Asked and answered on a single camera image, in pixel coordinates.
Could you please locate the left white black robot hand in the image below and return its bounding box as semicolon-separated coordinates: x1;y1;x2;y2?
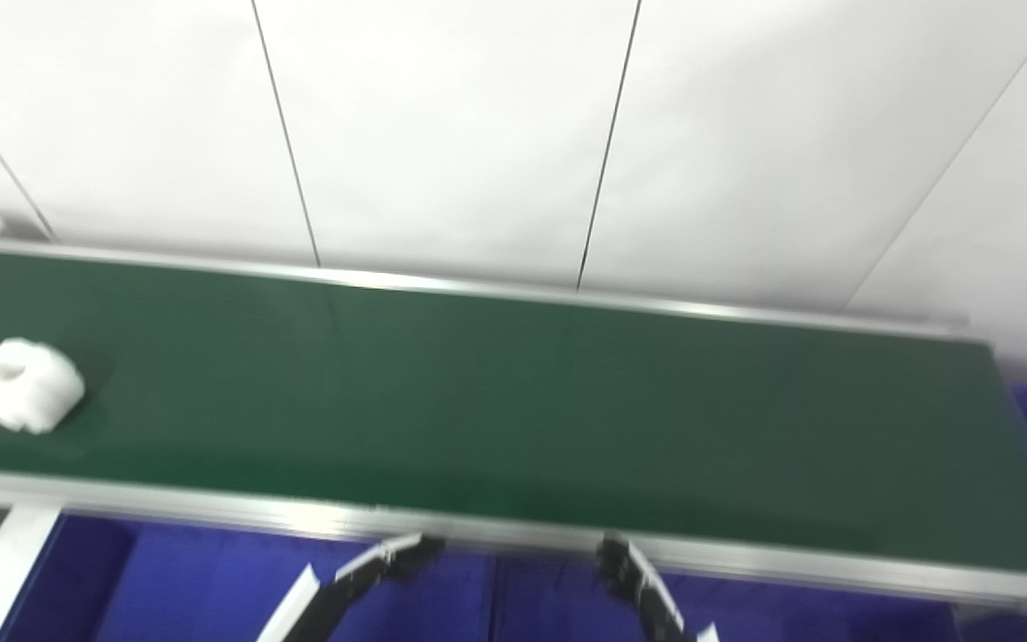
255;532;448;642

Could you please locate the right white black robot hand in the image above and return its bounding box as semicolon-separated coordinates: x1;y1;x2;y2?
596;532;719;642

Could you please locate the white plastic part with hole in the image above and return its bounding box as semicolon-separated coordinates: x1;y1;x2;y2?
0;337;86;435

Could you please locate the green conveyor belt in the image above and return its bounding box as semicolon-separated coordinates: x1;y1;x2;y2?
0;239;1027;618
0;247;1027;579

